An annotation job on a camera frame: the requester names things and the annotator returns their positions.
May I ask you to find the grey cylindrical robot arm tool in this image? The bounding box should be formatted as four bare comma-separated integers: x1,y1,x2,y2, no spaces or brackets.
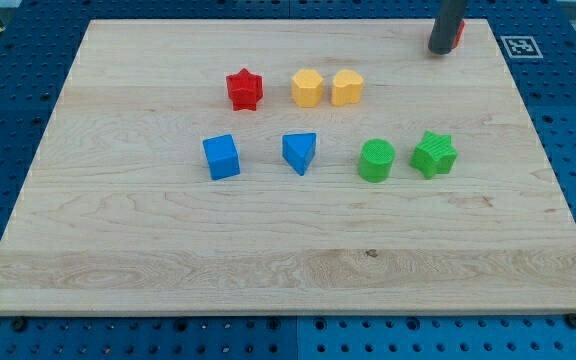
428,0,468,55

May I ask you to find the red star block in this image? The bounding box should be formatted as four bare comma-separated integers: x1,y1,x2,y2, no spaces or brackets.
226,68,263,111

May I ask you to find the green star block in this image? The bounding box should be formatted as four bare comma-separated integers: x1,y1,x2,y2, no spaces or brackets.
409,130,458,179

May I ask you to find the light wooden board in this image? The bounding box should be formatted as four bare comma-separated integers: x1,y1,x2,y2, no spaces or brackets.
0,19,576,317

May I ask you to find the blue triangle block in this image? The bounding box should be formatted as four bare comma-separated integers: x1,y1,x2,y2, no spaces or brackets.
282,133,317,176

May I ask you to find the blue cube block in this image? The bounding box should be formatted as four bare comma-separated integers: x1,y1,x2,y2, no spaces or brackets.
202,134,240,180

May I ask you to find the green cylinder block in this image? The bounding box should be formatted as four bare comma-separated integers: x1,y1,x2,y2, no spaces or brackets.
358,138,396,183

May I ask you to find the yellow hexagon block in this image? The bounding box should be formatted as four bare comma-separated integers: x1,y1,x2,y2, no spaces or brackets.
291,69,324,108

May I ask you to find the yellow heart block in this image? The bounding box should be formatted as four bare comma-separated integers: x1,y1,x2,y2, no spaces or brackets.
331,69,364,106

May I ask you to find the red block behind tool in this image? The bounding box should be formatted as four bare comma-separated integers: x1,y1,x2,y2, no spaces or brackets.
452,19,466,49

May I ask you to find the white fiducial marker tag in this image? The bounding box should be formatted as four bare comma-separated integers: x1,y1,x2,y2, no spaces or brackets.
500,35,543,59

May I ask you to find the black screw bottom left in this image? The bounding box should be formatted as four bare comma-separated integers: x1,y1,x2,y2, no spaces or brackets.
10,317,28,333

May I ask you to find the black screw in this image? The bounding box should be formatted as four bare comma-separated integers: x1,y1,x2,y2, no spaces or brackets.
564,313,576,329
10,317,28,333

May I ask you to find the black screw bottom right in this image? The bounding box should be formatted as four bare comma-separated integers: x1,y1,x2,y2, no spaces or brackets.
564,313,576,329

